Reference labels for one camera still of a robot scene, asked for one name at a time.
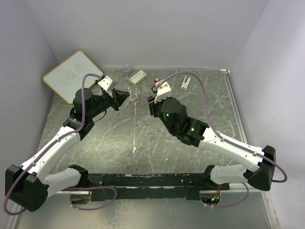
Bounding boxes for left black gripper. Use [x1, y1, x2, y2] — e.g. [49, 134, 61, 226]
[88, 87, 130, 118]

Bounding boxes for large metal keyring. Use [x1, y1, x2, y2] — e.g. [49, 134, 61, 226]
[127, 85, 142, 102]

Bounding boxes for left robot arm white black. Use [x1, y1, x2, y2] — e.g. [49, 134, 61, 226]
[3, 88, 130, 214]

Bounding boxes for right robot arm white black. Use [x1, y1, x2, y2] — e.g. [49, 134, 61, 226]
[147, 96, 276, 191]

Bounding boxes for red black stamp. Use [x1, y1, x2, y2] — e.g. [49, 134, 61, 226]
[153, 77, 161, 87]

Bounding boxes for white green staples box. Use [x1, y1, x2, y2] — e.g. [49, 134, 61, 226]
[129, 70, 147, 85]

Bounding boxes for clear cup of paperclips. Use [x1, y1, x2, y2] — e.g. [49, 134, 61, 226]
[122, 65, 131, 77]

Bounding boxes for white clip tool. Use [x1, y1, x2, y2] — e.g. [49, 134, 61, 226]
[181, 76, 191, 91]

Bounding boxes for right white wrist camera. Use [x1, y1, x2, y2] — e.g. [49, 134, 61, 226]
[154, 81, 172, 104]

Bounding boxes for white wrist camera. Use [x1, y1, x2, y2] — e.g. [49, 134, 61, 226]
[98, 75, 116, 92]
[154, 81, 172, 104]

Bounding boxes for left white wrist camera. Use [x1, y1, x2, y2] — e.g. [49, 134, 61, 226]
[98, 75, 116, 92]

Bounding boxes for small whiteboard yellow frame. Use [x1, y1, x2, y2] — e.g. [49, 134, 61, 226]
[42, 50, 103, 104]

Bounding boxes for aluminium frame rail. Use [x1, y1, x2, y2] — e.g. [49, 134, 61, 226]
[220, 69, 248, 145]

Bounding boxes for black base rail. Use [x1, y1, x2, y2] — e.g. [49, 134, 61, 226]
[59, 172, 231, 202]

